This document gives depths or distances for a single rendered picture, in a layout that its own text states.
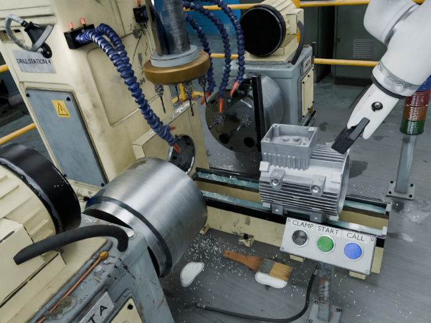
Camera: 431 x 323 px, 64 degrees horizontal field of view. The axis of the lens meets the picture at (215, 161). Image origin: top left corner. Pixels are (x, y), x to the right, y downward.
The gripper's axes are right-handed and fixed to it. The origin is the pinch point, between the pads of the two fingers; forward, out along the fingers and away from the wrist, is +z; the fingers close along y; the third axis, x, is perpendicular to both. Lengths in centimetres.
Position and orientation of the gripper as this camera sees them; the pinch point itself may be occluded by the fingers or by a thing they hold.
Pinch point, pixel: (343, 141)
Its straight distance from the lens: 80.7
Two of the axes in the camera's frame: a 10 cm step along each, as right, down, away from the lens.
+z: -3.1, 6.5, 6.9
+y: 4.7, -5.3, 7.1
